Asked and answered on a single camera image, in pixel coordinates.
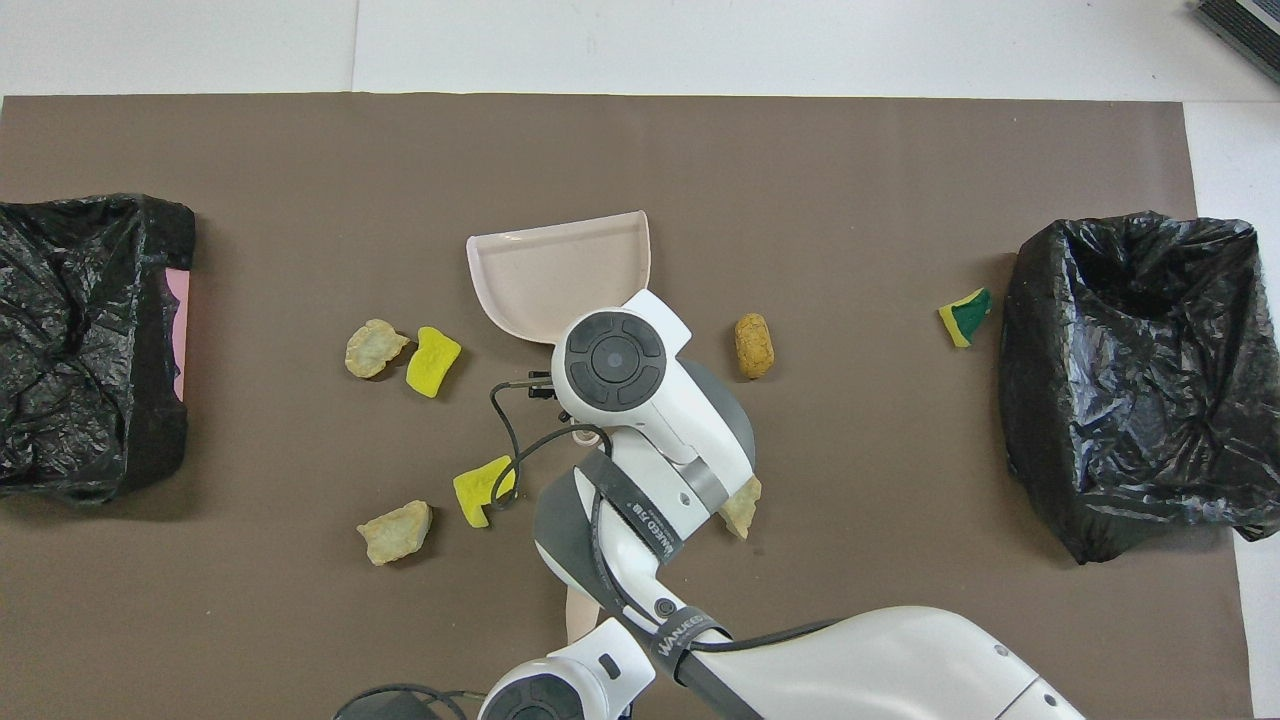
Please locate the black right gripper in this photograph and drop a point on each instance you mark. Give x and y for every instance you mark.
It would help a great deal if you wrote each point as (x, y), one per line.
(543, 388)

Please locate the beige plastic dustpan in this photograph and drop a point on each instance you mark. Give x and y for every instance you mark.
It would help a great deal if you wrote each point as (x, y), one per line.
(550, 280)

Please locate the orange crust bread piece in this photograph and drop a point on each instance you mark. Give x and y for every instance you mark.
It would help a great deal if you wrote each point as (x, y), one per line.
(395, 533)

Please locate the beige hand brush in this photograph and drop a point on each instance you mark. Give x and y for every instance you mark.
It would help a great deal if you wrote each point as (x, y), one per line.
(580, 615)

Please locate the green and yellow sponge piece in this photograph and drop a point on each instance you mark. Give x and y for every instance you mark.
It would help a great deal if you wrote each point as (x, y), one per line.
(968, 318)

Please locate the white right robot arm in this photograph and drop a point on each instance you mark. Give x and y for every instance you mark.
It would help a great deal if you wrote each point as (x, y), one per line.
(650, 420)

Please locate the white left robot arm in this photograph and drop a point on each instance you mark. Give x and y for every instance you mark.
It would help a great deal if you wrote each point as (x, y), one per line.
(570, 670)

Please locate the pink bin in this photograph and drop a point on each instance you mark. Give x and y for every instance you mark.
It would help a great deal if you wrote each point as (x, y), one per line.
(181, 340)

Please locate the black plastic trash bag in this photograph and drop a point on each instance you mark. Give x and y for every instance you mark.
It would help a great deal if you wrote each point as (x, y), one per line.
(1130, 400)
(90, 430)

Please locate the brown paper table mat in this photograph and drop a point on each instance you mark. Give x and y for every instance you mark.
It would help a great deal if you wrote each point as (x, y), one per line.
(800, 200)

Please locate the grey device corner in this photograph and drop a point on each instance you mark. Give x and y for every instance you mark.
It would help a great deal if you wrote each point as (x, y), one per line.
(1245, 28)

